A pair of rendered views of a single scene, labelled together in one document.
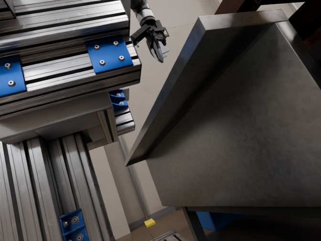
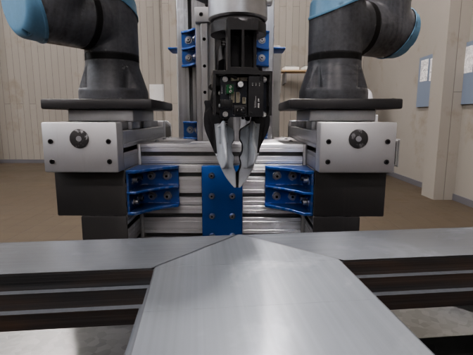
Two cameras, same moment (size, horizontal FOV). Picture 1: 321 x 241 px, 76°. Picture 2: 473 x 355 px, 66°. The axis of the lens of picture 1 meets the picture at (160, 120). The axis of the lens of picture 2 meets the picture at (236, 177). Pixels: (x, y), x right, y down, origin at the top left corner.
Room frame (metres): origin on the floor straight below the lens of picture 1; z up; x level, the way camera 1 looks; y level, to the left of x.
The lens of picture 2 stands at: (0.91, -0.59, 1.00)
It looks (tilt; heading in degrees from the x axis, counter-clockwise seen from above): 9 degrees down; 106
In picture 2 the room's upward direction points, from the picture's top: straight up
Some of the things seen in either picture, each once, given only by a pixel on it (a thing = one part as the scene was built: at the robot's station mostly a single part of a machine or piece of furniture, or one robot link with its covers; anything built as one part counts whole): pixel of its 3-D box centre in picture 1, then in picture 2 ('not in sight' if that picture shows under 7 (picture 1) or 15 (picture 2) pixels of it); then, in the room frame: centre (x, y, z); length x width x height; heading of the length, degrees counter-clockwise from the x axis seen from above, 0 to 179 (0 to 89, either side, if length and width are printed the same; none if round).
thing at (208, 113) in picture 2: (155, 41); (221, 120); (0.75, -0.11, 1.00); 0.05 x 0.02 x 0.09; 22
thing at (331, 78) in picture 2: not in sight; (333, 78); (0.89, 0.28, 1.09); 0.15 x 0.15 x 0.10
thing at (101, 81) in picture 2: not in sight; (113, 78); (0.41, 0.15, 1.09); 0.15 x 0.15 x 0.10
